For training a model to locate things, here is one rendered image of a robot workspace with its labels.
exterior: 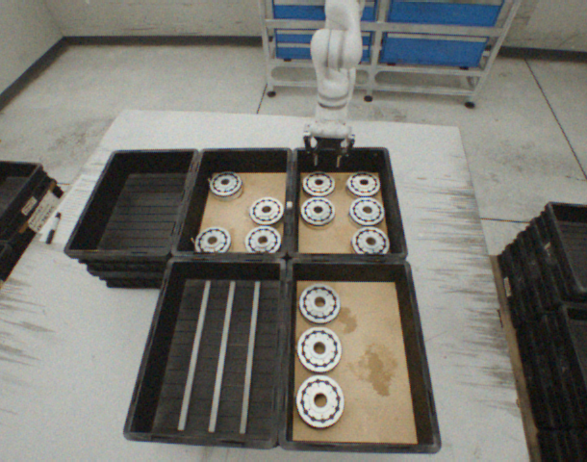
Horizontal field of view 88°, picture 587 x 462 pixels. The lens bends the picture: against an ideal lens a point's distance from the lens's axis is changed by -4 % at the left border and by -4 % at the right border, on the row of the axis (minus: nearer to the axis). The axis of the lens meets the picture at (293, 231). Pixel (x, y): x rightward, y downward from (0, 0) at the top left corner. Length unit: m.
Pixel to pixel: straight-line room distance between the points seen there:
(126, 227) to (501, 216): 2.06
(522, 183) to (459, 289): 1.61
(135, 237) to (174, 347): 0.38
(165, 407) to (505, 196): 2.22
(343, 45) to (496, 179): 1.98
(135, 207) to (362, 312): 0.78
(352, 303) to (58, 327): 0.89
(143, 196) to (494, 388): 1.18
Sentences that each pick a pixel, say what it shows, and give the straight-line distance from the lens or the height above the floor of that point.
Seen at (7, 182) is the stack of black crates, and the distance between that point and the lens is 2.21.
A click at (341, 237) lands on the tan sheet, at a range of 0.94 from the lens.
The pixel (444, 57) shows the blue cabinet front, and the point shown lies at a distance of 2.84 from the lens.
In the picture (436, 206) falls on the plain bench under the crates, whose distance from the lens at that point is 1.26.
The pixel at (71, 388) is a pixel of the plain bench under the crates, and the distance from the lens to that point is 1.13.
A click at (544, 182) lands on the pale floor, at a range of 2.71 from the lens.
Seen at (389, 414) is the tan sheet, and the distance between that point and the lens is 0.81.
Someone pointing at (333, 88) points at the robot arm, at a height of 1.22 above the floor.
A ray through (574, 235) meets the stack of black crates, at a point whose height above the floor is 0.49.
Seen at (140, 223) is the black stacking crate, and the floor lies 0.83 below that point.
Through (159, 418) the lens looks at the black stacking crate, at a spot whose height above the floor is 0.83.
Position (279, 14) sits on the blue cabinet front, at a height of 0.64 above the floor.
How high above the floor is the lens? 1.62
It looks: 56 degrees down
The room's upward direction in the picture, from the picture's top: 4 degrees counter-clockwise
